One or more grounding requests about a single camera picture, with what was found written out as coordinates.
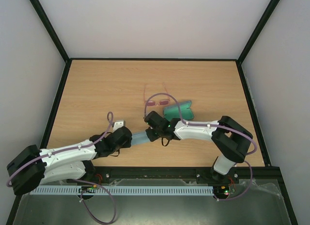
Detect light blue cable duct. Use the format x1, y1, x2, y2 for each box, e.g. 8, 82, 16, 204
30, 185, 214, 196

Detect circuit board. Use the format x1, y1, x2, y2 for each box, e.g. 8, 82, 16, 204
213, 184, 236, 199
77, 185, 100, 194

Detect right circuit board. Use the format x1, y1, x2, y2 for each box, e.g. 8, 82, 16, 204
213, 184, 236, 199

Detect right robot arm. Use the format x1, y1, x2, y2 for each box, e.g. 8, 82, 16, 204
144, 111, 253, 182

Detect grey-green glasses case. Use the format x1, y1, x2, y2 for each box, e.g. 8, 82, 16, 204
162, 99, 195, 121

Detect left circuit board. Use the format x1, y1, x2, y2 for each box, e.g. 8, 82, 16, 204
77, 185, 100, 194

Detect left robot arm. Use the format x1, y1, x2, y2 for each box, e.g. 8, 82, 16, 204
6, 126, 132, 195

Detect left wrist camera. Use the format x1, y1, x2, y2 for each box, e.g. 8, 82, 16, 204
113, 120, 125, 129

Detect pink sunglasses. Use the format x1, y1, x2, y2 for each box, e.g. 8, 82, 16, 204
143, 83, 170, 107

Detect black aluminium front rail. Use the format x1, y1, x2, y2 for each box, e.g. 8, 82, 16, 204
82, 166, 282, 185

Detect black cage frame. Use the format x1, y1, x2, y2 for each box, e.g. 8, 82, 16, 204
29, 0, 297, 225

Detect blue cleaning cloth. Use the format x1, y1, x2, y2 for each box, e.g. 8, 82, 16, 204
131, 131, 150, 146

